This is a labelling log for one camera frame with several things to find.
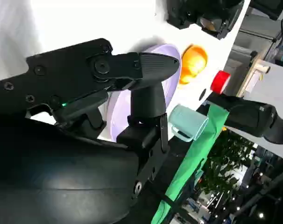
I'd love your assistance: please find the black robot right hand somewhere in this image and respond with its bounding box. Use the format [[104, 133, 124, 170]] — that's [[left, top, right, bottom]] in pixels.
[[0, 38, 181, 224]]

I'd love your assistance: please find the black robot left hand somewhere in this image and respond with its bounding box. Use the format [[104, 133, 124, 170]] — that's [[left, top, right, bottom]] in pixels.
[[166, 0, 246, 39]]

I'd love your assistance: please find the black background machine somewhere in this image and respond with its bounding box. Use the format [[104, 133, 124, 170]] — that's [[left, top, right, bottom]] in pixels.
[[250, 0, 283, 21]]

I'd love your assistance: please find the beige wooden desk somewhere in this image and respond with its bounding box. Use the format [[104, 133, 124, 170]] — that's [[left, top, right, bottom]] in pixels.
[[234, 52, 272, 98]]

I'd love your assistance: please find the lilac plate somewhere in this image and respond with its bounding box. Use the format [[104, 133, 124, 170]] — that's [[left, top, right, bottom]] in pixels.
[[110, 43, 181, 143]]

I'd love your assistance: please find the pale green mug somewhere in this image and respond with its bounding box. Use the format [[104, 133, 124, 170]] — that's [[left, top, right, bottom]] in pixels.
[[168, 104, 210, 142]]

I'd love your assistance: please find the green cloth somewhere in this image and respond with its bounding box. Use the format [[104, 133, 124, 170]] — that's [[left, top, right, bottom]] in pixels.
[[150, 104, 230, 224]]

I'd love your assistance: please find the green leafy plant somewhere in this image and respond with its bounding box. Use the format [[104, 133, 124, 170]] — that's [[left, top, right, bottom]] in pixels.
[[199, 127, 255, 201]]

